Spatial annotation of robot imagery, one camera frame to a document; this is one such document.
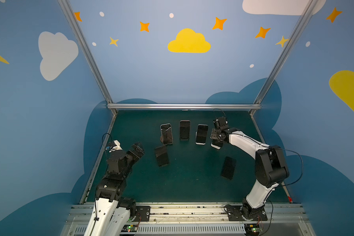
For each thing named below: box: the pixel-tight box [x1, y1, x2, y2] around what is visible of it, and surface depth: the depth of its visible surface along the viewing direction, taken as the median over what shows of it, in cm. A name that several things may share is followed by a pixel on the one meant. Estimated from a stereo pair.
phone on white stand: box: [195, 123, 209, 146], surface depth 100 cm
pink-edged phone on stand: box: [179, 119, 191, 141], surface depth 100 cm
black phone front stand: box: [220, 156, 237, 180], surface depth 95 cm
